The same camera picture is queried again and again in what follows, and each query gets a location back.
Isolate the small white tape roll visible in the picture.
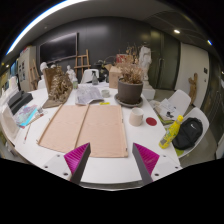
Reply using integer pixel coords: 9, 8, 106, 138
100, 88, 111, 99

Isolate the grey pot with dried plant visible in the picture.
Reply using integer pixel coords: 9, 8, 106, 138
115, 61, 145, 105

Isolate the yellow drink bottle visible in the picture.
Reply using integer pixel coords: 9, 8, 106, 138
158, 114, 185, 150

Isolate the white cabinet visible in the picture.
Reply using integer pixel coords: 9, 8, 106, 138
17, 45, 37, 93

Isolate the printed newspaper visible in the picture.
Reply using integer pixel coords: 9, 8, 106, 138
74, 84, 105, 106

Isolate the brown cardboard box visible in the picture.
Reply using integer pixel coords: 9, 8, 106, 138
108, 64, 124, 90

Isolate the thin wooden brush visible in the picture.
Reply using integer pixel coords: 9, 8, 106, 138
22, 123, 32, 145

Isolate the thin plywood board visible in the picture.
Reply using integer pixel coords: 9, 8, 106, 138
75, 104, 129, 159
37, 104, 89, 154

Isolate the tall white plaster statue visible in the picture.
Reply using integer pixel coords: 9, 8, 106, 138
138, 44, 157, 101

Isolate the stack of papers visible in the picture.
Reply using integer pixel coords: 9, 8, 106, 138
154, 98, 179, 123

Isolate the colourful printed book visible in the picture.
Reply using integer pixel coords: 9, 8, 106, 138
13, 104, 39, 128

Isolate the wooden easel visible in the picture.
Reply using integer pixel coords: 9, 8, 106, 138
29, 59, 41, 90
73, 49, 92, 79

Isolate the white shell chair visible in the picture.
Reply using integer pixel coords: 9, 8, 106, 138
80, 68, 100, 84
151, 89, 192, 126
173, 106, 211, 159

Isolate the black flat box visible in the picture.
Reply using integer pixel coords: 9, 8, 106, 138
7, 90, 34, 116

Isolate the beige paper cup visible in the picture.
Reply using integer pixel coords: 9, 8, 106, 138
128, 106, 145, 127

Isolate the small white plaster figurine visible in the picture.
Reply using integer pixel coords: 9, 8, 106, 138
65, 64, 78, 84

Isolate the grey spray bottle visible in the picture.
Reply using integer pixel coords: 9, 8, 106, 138
91, 70, 100, 86

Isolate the flat round red coaster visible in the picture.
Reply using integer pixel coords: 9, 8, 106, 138
145, 116, 158, 127

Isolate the wooden figure sculpture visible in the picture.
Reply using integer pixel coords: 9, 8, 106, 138
187, 72, 199, 105

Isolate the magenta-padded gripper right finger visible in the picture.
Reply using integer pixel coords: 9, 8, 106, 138
132, 142, 184, 186

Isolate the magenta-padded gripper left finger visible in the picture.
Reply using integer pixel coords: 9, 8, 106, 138
41, 142, 92, 185

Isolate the black wall board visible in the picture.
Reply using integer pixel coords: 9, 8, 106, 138
39, 32, 79, 64

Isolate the grey round pot saucer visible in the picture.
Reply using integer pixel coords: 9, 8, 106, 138
114, 93, 144, 109

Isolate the green seat cushion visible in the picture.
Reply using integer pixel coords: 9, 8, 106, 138
174, 146, 186, 158

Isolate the black backpack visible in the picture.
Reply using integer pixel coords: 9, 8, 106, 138
171, 116, 204, 151

